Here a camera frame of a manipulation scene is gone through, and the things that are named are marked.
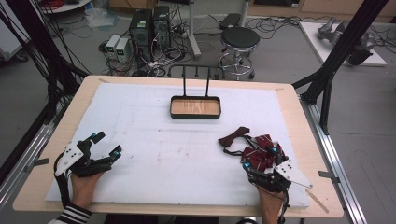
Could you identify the clear plastic bag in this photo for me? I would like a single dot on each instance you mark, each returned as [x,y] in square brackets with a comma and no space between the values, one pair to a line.
[99,18]

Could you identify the thin wooden stick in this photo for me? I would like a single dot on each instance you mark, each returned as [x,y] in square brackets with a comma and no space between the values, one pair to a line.
[317,201]

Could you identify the black flat device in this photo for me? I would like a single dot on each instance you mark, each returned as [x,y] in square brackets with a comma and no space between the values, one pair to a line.
[229,21]

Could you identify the black round stool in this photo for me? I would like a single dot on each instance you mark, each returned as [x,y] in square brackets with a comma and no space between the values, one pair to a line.
[240,38]

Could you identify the white floor board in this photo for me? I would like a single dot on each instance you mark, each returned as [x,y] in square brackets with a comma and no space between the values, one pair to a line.
[314,40]

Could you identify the person's dark clothing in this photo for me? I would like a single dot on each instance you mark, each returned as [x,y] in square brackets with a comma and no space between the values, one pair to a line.
[155,219]

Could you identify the grey metal bracket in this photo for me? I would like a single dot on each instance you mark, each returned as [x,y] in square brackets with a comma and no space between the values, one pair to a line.
[37,163]
[328,176]

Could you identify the white foam mat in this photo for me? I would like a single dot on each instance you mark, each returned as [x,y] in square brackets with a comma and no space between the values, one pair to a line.
[174,161]

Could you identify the person's striped left sleeve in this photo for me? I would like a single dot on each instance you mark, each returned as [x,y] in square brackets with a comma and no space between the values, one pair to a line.
[73,215]

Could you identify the black rack with wooden tray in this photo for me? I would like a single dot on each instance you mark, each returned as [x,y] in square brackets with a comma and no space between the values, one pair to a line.
[195,107]

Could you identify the black computer tower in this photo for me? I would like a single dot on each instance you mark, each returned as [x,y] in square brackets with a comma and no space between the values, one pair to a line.
[141,31]
[162,25]

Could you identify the computer towers on floor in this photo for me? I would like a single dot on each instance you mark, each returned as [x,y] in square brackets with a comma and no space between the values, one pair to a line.
[162,57]

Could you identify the aluminium rail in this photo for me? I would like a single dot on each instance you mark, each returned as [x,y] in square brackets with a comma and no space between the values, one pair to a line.
[339,168]
[23,155]

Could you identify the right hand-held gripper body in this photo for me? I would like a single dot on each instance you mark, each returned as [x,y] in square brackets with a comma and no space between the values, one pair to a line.
[291,174]

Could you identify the person's right hand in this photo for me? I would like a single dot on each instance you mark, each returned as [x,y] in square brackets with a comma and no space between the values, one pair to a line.
[270,203]

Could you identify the grey desk leg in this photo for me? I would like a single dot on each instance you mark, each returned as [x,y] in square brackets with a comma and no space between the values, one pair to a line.
[193,34]

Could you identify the white power supply unit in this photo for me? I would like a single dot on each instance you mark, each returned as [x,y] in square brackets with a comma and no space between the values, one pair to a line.
[112,45]
[123,49]

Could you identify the person's left hand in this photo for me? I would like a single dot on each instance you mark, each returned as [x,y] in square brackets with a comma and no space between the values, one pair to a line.
[84,189]

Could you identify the white round table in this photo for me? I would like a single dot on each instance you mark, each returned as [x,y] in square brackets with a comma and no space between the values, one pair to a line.
[63,6]

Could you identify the black frame post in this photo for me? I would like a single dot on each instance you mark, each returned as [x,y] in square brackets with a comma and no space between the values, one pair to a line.
[34,46]
[339,56]

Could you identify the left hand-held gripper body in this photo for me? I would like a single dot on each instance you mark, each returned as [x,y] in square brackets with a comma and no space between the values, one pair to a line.
[70,157]

